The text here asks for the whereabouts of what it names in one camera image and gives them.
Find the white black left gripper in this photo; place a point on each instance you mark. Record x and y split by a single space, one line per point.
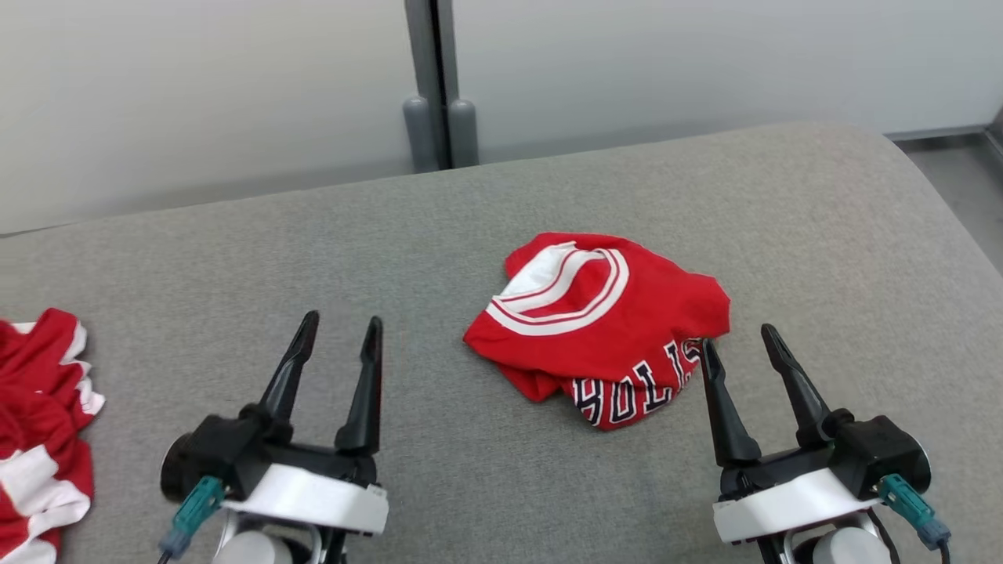
313 493

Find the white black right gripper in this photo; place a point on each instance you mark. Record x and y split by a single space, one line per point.
791 501

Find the red jersey with navy lettering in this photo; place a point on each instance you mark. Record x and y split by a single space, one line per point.
650 313

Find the red garment with white stripes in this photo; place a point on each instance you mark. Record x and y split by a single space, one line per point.
39 392

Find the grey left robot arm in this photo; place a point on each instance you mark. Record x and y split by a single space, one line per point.
255 548

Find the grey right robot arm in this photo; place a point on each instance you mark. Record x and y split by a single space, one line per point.
850 548

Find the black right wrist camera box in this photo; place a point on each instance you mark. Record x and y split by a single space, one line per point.
874 450

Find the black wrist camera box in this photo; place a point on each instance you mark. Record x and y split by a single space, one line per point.
874 450
208 454

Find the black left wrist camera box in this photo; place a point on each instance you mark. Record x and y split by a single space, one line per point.
208 454

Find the grey cylindrical post foot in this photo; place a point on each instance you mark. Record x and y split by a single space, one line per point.
421 133
464 133

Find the grey partition base rail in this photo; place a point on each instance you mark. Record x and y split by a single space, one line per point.
936 133

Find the grey metal bracket frame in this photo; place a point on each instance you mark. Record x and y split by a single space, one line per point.
998 137

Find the grey partition post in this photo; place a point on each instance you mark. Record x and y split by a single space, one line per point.
419 47

